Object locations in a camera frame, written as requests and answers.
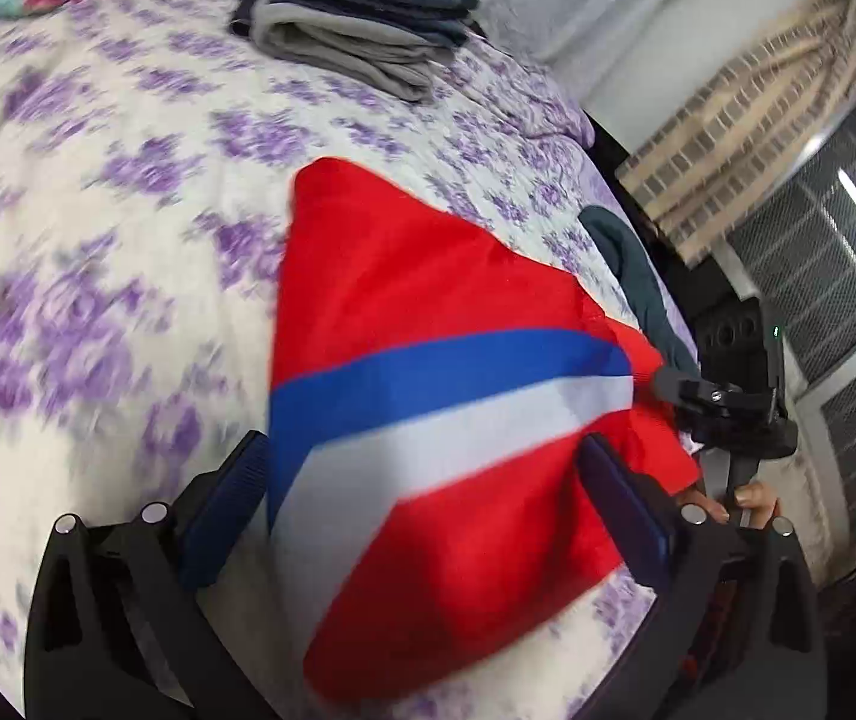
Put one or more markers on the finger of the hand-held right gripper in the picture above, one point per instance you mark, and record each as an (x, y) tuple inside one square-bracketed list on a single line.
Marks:
[(679, 388)]

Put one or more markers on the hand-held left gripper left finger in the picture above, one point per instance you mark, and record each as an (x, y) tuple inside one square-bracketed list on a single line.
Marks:
[(225, 510)]

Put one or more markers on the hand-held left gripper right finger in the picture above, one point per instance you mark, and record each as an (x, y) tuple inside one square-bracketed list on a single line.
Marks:
[(627, 514)]

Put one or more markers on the red blue white shirt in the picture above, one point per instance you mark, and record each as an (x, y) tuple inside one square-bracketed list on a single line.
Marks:
[(413, 277)]

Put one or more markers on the person's right hand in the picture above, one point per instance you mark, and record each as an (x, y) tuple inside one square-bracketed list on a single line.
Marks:
[(758, 500)]

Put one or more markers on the dark teal garment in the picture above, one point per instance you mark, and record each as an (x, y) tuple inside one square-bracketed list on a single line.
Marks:
[(638, 277)]

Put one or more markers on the window with metal grille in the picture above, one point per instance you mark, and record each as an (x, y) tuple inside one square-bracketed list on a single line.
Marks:
[(811, 255)]

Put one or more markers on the brick pattern curtain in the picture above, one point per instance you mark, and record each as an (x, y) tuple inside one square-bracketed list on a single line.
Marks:
[(758, 127)]

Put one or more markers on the purple floral bedspread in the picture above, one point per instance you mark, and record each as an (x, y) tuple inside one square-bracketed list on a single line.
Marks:
[(98, 165)]

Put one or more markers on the navy folded garment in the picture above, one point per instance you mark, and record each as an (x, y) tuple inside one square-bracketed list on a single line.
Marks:
[(443, 30)]

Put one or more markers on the grey folded garment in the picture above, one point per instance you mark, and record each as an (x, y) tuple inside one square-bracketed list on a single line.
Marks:
[(353, 52)]

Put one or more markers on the black folded garment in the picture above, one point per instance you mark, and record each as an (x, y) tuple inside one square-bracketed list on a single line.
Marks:
[(252, 7)]

